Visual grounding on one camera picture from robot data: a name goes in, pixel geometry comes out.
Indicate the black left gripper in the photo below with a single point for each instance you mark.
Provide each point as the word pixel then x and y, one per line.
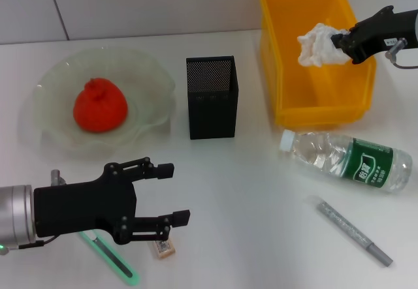
pixel 81 207

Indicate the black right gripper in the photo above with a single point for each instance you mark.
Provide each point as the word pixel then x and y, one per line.
pixel 392 28

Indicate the white paper ball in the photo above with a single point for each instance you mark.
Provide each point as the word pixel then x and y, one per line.
pixel 318 46

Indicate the clear green-label water bottle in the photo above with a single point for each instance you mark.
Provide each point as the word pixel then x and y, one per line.
pixel 343 158

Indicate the orange fruit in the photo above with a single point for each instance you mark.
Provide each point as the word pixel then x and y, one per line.
pixel 99 106

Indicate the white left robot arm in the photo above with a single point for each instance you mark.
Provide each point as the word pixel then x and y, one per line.
pixel 14 214

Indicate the beige eraser with barcode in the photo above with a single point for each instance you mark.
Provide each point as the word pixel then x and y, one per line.
pixel 165 250

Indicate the black mesh pen holder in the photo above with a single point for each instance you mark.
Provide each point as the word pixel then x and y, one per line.
pixel 212 116

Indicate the translucent glass fruit plate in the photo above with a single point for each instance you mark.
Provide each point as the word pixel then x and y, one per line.
pixel 143 83

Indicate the grey glitter pen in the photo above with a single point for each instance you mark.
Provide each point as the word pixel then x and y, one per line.
pixel 352 232

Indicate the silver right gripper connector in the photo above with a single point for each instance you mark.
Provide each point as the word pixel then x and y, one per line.
pixel 395 47

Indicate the yellow plastic bin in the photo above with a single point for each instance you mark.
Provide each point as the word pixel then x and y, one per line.
pixel 294 86

